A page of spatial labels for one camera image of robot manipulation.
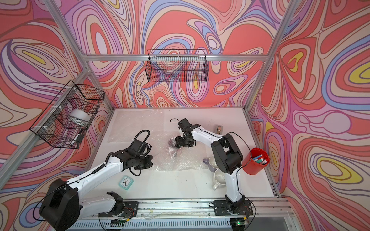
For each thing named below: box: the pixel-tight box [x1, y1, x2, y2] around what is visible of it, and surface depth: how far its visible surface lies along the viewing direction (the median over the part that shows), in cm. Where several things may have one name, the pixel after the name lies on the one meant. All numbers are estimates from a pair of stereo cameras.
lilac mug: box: [202, 154, 219, 173], surface depth 87 cm
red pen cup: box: [241, 147, 270, 176], surface depth 81 cm
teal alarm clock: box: [118, 175, 134, 191], surface depth 82 cm
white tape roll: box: [68, 109, 92, 126], surface depth 74 cm
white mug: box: [212, 168, 227, 191], surface depth 75 cm
